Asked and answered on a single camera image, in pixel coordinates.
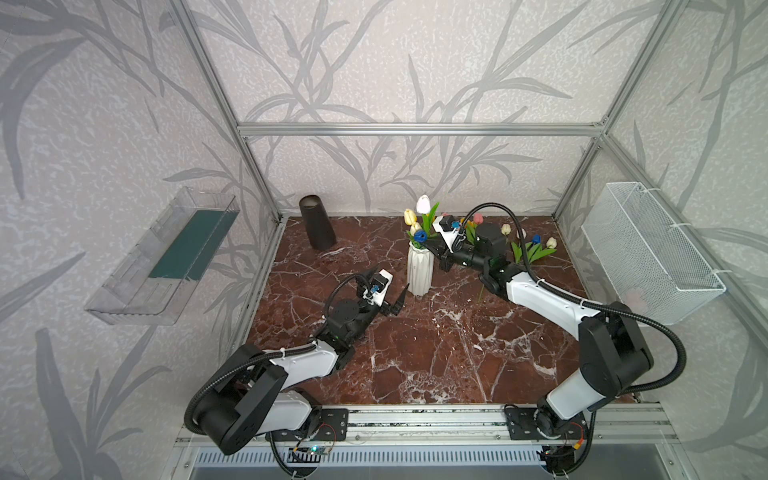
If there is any white ribbed ceramic vase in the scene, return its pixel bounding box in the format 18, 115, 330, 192
407, 244, 434, 297

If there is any blue tulip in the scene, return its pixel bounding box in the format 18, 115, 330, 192
412, 230, 428, 249

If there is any black cylindrical vase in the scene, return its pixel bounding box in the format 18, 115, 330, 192
299, 195, 337, 251

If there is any cream white tulip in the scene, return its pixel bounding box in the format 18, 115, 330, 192
403, 209, 418, 226

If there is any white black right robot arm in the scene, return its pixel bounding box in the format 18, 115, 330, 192
424, 215, 688, 436

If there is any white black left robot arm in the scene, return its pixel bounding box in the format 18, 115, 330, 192
183, 268, 408, 455

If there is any tulip bunch on table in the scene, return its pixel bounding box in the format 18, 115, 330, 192
461, 212, 552, 302

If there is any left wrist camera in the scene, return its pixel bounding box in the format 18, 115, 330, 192
357, 269, 393, 307

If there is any aluminium frame profile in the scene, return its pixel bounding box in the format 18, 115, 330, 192
167, 0, 768, 373

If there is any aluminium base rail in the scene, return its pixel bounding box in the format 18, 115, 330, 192
173, 403, 676, 448

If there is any clear plastic wall shelf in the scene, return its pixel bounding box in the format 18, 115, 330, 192
85, 187, 240, 326

